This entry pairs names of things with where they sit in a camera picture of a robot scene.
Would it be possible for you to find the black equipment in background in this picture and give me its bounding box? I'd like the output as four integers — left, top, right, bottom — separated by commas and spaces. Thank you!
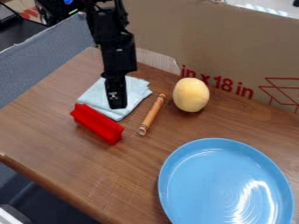
33, 0, 84, 26

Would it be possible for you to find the light blue cloth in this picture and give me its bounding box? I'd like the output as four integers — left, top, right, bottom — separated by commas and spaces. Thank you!
77, 76, 152, 122

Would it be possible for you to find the grey fabric panel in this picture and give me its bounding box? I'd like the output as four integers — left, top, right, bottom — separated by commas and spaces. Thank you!
0, 13, 94, 108

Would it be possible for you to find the blue round plate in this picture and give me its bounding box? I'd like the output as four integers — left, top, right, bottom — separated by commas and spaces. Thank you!
157, 138, 295, 224

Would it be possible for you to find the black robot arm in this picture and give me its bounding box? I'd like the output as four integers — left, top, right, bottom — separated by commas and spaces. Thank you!
82, 0, 136, 109

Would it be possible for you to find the yellow potato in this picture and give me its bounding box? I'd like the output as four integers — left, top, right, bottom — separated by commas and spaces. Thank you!
172, 78, 209, 113

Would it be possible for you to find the red plastic block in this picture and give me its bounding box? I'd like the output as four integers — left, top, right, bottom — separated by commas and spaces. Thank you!
69, 103, 124, 145

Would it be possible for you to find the orange crayon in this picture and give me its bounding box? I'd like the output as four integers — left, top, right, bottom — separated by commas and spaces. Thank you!
137, 93, 165, 136

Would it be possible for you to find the brown cardboard box wall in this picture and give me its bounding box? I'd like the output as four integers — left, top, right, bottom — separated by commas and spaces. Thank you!
124, 0, 299, 115

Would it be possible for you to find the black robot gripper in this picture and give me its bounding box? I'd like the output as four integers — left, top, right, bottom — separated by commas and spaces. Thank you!
97, 31, 136, 109

